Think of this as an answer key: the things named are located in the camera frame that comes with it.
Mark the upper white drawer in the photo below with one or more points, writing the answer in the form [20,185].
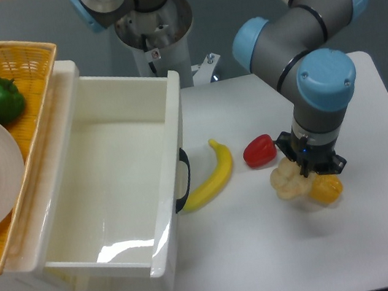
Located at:
[115,213]

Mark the round bread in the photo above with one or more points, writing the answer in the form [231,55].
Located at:
[287,181]

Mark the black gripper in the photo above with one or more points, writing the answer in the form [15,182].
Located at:
[320,159]

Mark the black drawer handle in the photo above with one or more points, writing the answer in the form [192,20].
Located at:
[183,173]

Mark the red bell pepper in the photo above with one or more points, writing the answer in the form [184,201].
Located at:
[260,151]

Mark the yellow woven basket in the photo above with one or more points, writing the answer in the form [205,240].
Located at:
[25,72]

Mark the yellow banana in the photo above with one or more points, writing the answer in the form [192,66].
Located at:
[216,181]

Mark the yellow bell pepper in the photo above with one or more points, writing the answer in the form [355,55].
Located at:
[326,189]

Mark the white drawer cabinet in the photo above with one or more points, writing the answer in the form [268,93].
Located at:
[25,264]

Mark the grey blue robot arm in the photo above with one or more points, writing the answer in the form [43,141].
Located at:
[289,55]

